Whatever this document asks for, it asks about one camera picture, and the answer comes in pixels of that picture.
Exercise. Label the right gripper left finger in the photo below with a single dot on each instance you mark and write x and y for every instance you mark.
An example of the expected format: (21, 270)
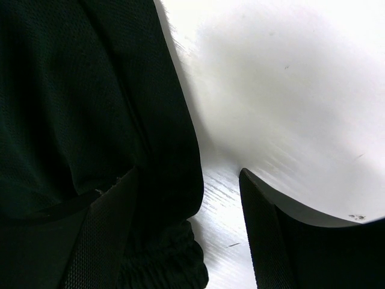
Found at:
(76, 244)

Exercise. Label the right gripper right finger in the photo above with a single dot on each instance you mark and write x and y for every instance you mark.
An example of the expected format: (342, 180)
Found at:
(295, 246)

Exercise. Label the black shorts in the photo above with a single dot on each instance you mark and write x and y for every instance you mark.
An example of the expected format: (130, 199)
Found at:
(89, 92)

